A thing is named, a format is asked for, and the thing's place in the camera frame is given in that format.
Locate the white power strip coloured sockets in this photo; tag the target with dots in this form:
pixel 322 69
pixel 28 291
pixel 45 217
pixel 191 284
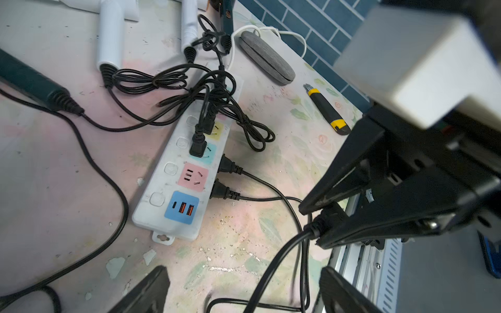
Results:
pixel 175 199

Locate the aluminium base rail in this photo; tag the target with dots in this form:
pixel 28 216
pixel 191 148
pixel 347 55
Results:
pixel 373 270

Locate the yellow black utility knife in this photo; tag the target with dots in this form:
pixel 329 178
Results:
pixel 327 111

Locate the white folding hair dryer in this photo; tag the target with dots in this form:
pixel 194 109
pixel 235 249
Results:
pixel 112 17

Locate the dark green dryer centre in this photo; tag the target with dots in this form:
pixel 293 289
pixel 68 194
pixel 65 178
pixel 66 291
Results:
pixel 37 86

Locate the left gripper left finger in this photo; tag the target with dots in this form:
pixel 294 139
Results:
pixel 147 296

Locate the white glossy hair dryer right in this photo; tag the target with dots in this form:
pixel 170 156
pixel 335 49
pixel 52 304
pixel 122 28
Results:
pixel 189 26

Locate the dark green dryer right corner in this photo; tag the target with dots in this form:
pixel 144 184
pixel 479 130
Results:
pixel 225 10

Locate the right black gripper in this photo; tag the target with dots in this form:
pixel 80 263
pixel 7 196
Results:
pixel 431 145

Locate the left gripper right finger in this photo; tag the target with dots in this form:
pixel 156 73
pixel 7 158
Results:
pixel 339 295

